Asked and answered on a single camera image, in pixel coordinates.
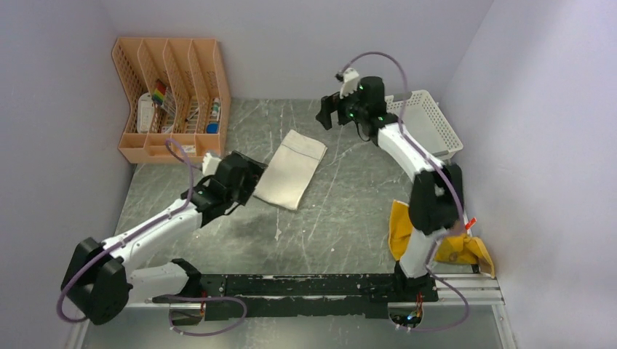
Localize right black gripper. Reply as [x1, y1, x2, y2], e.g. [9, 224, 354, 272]
[314, 83, 366, 132]

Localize cream white towel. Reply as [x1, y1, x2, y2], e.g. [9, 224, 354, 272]
[253, 130, 327, 211]

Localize yellow brown towel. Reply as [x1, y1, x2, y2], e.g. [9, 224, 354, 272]
[388, 200, 495, 278]

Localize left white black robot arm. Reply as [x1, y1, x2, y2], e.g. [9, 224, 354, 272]
[56, 151, 268, 325]

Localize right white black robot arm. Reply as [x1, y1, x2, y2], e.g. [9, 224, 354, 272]
[316, 73, 464, 301]

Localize blue capped white bottle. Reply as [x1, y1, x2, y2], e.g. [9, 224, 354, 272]
[205, 97, 221, 134]

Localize white plastic basket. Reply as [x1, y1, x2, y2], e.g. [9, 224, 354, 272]
[384, 89, 463, 161]

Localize orange plastic file organizer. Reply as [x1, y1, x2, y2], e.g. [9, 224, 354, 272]
[112, 37, 231, 164]

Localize rainbow coloured item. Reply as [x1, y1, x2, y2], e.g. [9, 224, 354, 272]
[151, 79, 167, 107]

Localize white remote control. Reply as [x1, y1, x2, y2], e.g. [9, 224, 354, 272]
[136, 93, 156, 133]

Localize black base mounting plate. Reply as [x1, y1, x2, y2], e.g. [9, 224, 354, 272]
[178, 273, 438, 321]

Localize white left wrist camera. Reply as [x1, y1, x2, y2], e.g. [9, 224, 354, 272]
[202, 152, 221, 177]

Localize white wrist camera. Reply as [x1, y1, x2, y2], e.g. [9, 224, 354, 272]
[335, 68, 360, 99]
[202, 152, 221, 177]

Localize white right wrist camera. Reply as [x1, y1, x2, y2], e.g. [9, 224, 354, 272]
[335, 68, 360, 99]

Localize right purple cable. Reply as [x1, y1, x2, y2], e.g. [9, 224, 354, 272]
[337, 51, 471, 334]

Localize aluminium frame rail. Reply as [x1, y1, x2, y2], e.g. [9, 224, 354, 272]
[63, 263, 516, 348]

